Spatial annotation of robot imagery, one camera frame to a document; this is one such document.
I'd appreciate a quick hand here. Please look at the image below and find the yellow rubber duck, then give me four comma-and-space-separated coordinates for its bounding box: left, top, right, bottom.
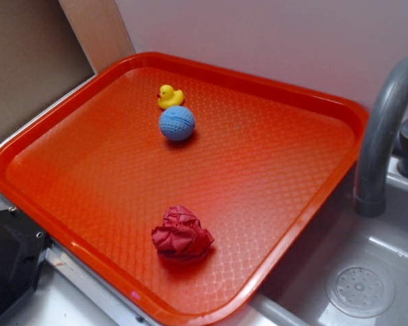
157, 84, 184, 109

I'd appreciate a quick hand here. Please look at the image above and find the blue dimpled ball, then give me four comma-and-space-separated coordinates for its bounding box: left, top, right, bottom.
159, 106, 195, 142

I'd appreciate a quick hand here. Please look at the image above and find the round sink drain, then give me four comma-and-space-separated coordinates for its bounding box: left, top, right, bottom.
325, 259, 395, 319

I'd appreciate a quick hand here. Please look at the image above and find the crumpled red cloth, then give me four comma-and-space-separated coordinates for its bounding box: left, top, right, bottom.
151, 205, 214, 263

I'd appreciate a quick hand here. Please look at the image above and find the grey plastic sink basin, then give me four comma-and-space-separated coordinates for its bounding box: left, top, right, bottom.
251, 154, 408, 326

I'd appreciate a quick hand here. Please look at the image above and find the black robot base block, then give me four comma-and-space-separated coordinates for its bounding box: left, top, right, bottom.
0, 208, 50, 321

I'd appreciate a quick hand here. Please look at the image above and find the orange plastic tray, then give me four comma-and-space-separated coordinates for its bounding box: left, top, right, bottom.
0, 53, 368, 325

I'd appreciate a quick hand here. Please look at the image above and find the grey curved faucet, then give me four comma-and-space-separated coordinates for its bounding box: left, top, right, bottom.
353, 57, 408, 217

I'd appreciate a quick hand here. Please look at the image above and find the brown cardboard panel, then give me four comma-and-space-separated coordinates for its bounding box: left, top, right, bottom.
0, 1, 94, 143

